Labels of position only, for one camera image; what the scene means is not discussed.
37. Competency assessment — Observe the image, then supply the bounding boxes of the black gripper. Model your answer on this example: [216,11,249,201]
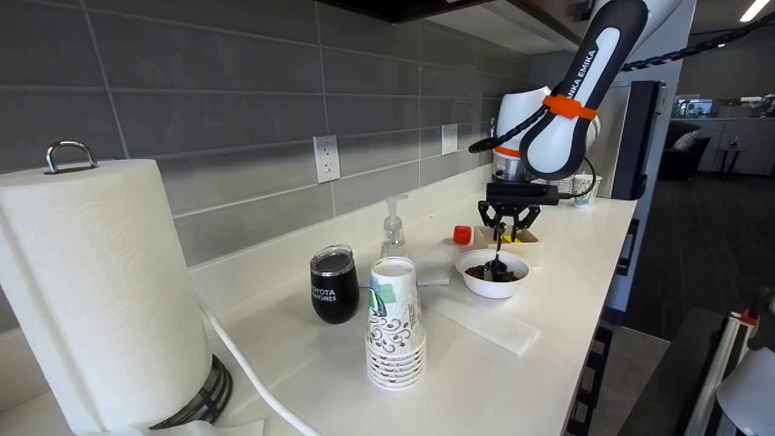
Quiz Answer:
[476,182,558,239]

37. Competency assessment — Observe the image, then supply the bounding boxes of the metal spoon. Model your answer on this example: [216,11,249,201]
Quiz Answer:
[487,222,507,280]

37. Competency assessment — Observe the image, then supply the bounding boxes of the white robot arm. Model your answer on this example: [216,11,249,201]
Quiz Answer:
[470,0,683,237]

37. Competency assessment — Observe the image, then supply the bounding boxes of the brown beans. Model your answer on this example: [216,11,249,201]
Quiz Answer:
[465,262,517,282]

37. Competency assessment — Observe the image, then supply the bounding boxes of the white bowl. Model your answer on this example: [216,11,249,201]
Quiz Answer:
[454,248,529,299]

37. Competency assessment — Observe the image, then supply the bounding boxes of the wooden toy box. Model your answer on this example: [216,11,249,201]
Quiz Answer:
[473,224,541,266]

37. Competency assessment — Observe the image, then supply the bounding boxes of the red toy piece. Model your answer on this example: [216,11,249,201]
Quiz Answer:
[453,224,471,245]

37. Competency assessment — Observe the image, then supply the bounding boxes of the clear soap dispenser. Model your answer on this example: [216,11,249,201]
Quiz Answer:
[381,195,403,256]

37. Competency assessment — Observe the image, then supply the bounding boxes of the patterned paper cup stack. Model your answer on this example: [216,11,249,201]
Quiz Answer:
[364,256,426,389]

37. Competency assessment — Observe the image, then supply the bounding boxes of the black tumbler cup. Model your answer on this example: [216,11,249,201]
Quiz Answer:
[309,245,357,323]

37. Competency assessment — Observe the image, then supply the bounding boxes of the paper towel holder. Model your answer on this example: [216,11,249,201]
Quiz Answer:
[151,356,234,430]

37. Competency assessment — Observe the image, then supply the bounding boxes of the paper towel roll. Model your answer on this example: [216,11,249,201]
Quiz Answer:
[0,160,209,432]

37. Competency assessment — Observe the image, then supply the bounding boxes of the white wall outlet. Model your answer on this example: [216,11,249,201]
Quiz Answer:
[312,134,339,182]
[441,124,457,155]

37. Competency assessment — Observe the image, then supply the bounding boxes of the grey cable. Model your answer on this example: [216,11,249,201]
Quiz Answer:
[200,310,322,436]

